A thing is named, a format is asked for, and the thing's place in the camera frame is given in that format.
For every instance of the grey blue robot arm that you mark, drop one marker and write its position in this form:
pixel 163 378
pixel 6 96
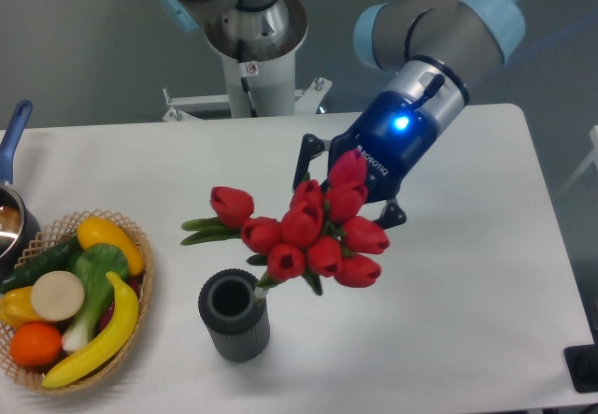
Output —
pixel 436 50

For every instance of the dark grey ribbed vase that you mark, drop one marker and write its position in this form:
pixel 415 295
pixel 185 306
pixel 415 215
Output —
pixel 237 323

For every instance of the yellow banana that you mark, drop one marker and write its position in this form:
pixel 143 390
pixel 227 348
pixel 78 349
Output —
pixel 102 348

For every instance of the beige round bun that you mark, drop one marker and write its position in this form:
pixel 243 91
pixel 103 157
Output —
pixel 57 296

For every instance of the blue handled saucepan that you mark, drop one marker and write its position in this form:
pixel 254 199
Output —
pixel 18 225

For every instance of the black device at table edge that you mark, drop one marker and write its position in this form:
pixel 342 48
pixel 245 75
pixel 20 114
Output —
pixel 582 366

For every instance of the green white bok choy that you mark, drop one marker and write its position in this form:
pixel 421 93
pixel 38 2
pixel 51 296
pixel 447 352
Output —
pixel 90 267

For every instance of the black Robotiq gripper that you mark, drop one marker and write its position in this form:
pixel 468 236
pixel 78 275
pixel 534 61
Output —
pixel 394 132

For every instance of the white frame at right edge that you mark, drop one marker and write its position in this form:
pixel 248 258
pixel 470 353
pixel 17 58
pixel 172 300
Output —
pixel 590 160

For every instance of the green cucumber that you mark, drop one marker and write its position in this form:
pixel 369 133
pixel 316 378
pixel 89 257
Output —
pixel 55 258

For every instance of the woven wicker basket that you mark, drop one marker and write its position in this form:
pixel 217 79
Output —
pixel 51 235

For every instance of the orange fruit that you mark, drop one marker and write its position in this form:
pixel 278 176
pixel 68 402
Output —
pixel 36 344

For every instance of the yellow bell pepper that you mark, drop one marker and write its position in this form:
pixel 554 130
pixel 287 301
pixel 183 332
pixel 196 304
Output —
pixel 17 309

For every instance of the red tulip bouquet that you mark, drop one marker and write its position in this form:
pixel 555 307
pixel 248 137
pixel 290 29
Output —
pixel 322 235

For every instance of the yellow squash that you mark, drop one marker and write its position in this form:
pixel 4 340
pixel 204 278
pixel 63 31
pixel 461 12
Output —
pixel 95 230

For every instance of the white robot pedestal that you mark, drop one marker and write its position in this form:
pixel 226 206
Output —
pixel 257 51

